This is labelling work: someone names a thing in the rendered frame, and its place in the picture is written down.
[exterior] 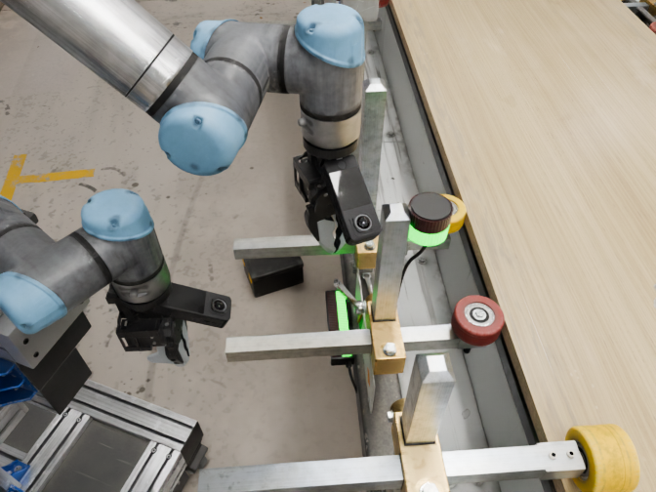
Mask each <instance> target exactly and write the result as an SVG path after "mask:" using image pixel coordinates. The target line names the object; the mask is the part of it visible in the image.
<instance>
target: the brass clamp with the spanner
mask: <svg viewBox="0 0 656 492"><path fill-rule="evenodd" d="M372 297H373V293H372V294H370V295H369V296H368V297H367V298H366V299H365V302H366V315H365V319H366V326H367V329H370V334H371V341H372V348H371V353H370V354H371V361H372V368H373V374H374V375H382V374H397V373H403V370H404V365H405V360H406V353H405V348H404V344H403V339H402V333H401V328H400V323H399V318H398V313H397V308H396V314H395V320H383V321H374V316H373V310H372ZM387 343H394V345H395V348H396V353H395V355H393V356H387V355H385V354H384V352H383V348H384V346H385V345H386V344H387Z"/></svg>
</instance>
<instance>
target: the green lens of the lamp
mask: <svg viewBox="0 0 656 492"><path fill-rule="evenodd" d="M448 230H449V227H448V228H446V229H445V230H444V231H442V232H440V233H437V234H425V233H421V232H419V231H418V230H416V229H415V228H413V227H411V225H410V228H409V234H408V237H409V238H410V239H411V240H412V241H413V242H415V243H417V244H419V245H423V246H435V245H438V244H440V243H442V242H443V241H444V240H445V239H446V237H447V234H448Z"/></svg>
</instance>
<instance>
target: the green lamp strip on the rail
mask: <svg viewBox="0 0 656 492"><path fill-rule="evenodd" d="M336 296H337V306H338V315H339V325H340V331H345V330H348V329H349V325H348V316H347V307H346V299H345V297H344V296H343V295H342V294H341V293H340V292H339V291H336Z"/></svg>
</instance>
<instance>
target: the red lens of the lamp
mask: <svg viewBox="0 0 656 492"><path fill-rule="evenodd" d="M423 193H434V192H422V193H419V194H423ZM419 194H417V195H419ZM436 194H438V193H436ZM417 195H415V196H413V197H412V198H411V200H410V202H409V207H408V212H409V216H410V220H411V222H410V225H411V227H413V228H415V229H416V230H418V231H420V232H423V233H440V232H442V231H444V230H445V229H446V228H448V227H449V225H450V222H451V218H452V214H453V205H452V203H451V202H450V200H449V199H447V198H446V197H445V196H443V195H441V194H438V195H441V196H443V197H444V198H446V199H447V200H448V202H450V204H451V207H452V208H451V209H452V210H451V212H450V215H448V217H446V218H445V219H442V220H439V221H428V220H424V219H422V218H419V217H418V216H416V215H415V213H414V212H412V210H411V206H410V205H411V202H412V201H413V200H412V199H413V198H414V197H416V196H417Z"/></svg>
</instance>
